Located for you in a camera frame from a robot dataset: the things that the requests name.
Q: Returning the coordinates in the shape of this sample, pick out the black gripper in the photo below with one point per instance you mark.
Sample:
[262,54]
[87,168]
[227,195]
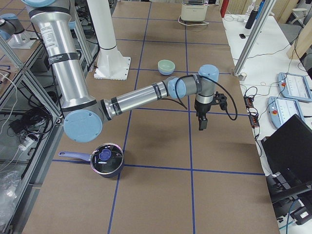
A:
[201,109]

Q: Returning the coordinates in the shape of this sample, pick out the blue bowl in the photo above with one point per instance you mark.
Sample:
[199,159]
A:
[166,73]

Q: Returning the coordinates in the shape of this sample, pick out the green bowl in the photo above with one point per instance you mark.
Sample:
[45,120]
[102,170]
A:
[165,64]

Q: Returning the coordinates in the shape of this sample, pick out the small metal cylinder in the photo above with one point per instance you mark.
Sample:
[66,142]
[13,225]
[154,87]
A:
[242,76]

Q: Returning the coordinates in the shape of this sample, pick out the near blue teach pendant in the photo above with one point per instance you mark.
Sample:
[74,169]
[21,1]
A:
[282,109]

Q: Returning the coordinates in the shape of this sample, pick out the blue teach pendant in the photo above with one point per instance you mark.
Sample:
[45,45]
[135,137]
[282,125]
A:
[294,86]
[282,109]

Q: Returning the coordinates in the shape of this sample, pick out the black laptop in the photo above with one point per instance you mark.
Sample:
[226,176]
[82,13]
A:
[289,148]

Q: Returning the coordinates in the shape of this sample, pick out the far blue teach pendant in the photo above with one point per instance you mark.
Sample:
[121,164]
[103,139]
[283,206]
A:
[294,86]

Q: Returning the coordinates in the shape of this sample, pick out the dark blue saucepan with lid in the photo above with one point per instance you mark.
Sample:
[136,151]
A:
[106,160]

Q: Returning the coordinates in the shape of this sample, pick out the cream chrome toaster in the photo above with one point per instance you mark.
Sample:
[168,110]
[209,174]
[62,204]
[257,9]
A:
[194,10]

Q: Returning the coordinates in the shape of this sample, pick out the black water bottle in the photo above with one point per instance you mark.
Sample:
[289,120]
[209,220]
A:
[252,17]

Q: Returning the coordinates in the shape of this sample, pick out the clear plastic bag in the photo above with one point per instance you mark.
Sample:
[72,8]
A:
[10,181]

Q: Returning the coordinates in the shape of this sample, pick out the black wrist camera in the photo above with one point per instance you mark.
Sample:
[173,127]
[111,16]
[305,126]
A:
[221,100]

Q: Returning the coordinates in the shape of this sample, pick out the white central pillar mount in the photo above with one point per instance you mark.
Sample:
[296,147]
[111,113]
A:
[111,64]

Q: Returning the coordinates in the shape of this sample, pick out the aluminium frame post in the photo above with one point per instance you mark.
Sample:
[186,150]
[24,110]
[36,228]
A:
[257,27]

